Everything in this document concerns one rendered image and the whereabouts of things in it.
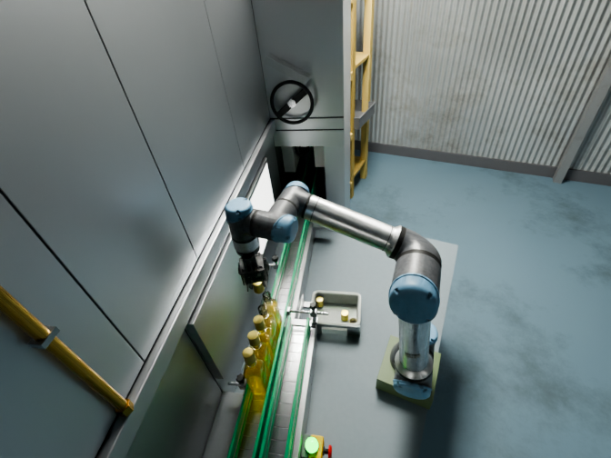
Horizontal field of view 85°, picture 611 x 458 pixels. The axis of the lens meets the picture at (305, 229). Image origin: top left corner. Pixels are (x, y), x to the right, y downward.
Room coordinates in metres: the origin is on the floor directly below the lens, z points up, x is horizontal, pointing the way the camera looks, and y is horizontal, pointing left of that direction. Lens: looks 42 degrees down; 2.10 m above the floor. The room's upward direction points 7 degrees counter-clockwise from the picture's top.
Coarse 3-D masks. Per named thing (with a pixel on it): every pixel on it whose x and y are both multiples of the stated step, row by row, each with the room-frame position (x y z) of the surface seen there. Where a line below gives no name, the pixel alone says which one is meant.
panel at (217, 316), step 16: (256, 176) 1.26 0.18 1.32; (272, 192) 1.40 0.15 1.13; (224, 256) 0.79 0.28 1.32; (240, 256) 0.90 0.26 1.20; (224, 272) 0.76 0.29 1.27; (208, 288) 0.66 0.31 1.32; (224, 288) 0.73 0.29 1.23; (240, 288) 0.83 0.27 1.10; (208, 304) 0.63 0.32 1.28; (224, 304) 0.70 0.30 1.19; (240, 304) 0.79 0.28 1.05; (192, 320) 0.55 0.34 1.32; (208, 320) 0.60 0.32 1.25; (224, 320) 0.66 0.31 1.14; (240, 320) 0.75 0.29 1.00; (192, 336) 0.55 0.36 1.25; (208, 336) 0.57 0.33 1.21; (224, 336) 0.63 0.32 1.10; (208, 352) 0.54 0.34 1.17; (224, 352) 0.60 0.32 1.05; (224, 368) 0.56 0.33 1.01
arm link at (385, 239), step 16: (288, 192) 0.78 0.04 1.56; (304, 192) 0.79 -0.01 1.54; (304, 208) 0.74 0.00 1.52; (320, 208) 0.73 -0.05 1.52; (336, 208) 0.73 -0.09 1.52; (320, 224) 0.72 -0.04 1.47; (336, 224) 0.70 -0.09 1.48; (352, 224) 0.69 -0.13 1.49; (368, 224) 0.68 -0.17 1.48; (384, 224) 0.68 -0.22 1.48; (368, 240) 0.66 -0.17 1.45; (384, 240) 0.65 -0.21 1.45; (400, 240) 0.63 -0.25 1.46; (416, 240) 0.62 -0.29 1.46
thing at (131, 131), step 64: (0, 0) 0.56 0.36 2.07; (64, 0) 0.67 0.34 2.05; (128, 0) 0.84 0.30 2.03; (192, 0) 1.12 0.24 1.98; (0, 64) 0.51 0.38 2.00; (64, 64) 0.60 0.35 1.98; (128, 64) 0.76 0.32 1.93; (192, 64) 1.02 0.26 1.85; (256, 64) 1.60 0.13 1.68; (0, 128) 0.45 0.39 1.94; (64, 128) 0.54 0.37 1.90; (128, 128) 0.68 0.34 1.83; (192, 128) 0.91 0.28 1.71; (256, 128) 1.44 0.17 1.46; (0, 192) 0.40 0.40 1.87; (64, 192) 0.48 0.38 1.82; (128, 192) 0.60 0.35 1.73; (192, 192) 0.81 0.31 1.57; (0, 256) 0.34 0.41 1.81; (64, 256) 0.41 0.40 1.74; (128, 256) 0.51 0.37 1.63; (192, 256) 0.69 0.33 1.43; (0, 320) 0.29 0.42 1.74; (64, 320) 0.34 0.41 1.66; (128, 320) 0.43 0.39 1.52; (0, 384) 0.23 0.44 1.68; (64, 384) 0.28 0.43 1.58; (128, 384) 0.34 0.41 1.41; (192, 384) 0.46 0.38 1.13; (0, 448) 0.18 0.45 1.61; (64, 448) 0.21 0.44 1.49; (128, 448) 0.24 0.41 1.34; (192, 448) 0.34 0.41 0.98
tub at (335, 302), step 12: (312, 300) 0.93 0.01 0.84; (324, 300) 0.96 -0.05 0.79; (336, 300) 0.95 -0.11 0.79; (348, 300) 0.94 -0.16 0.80; (360, 300) 0.90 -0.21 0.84; (336, 312) 0.90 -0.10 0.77; (348, 312) 0.89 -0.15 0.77; (360, 312) 0.84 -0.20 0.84; (336, 324) 0.79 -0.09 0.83; (348, 324) 0.78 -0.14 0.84
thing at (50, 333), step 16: (0, 288) 0.30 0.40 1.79; (0, 304) 0.29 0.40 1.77; (16, 304) 0.30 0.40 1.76; (16, 320) 0.29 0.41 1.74; (32, 320) 0.30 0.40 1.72; (32, 336) 0.29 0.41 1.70; (48, 336) 0.30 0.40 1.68; (64, 352) 0.30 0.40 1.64; (80, 368) 0.29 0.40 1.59; (96, 384) 0.29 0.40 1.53; (112, 400) 0.29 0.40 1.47; (128, 400) 0.31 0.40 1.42
